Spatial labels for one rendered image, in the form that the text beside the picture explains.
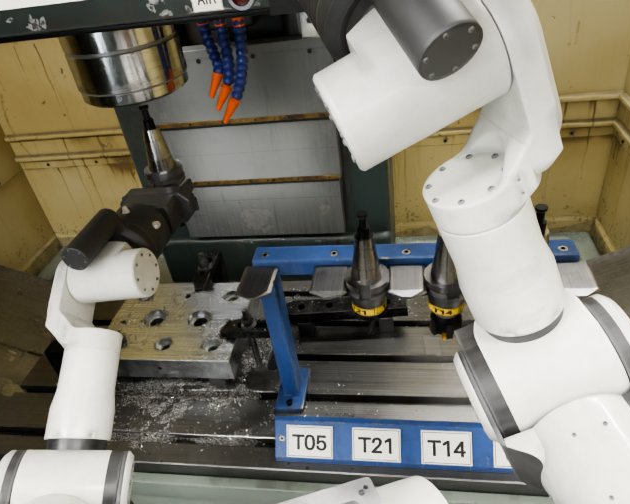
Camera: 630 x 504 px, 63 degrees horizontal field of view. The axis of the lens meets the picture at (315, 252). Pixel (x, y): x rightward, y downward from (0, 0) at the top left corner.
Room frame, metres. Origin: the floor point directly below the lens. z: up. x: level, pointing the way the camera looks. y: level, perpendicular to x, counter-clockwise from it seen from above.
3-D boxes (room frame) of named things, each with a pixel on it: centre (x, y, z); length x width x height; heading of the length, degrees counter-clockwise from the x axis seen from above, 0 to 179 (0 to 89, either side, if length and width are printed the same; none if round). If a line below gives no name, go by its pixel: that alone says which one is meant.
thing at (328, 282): (0.58, -0.01, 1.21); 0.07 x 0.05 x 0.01; 167
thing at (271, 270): (0.61, 0.09, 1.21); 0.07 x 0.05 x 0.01; 167
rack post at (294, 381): (0.66, 0.08, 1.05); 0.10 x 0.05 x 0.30; 167
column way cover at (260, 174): (1.23, 0.13, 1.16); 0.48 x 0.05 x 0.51; 77
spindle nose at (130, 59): (0.80, 0.23, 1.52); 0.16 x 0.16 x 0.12
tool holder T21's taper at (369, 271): (0.57, -0.07, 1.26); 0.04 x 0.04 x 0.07
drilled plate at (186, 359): (0.82, 0.30, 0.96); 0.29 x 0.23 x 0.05; 77
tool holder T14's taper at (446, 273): (0.54, -0.18, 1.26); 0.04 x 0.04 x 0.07
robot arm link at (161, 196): (0.70, 0.25, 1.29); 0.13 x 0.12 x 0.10; 77
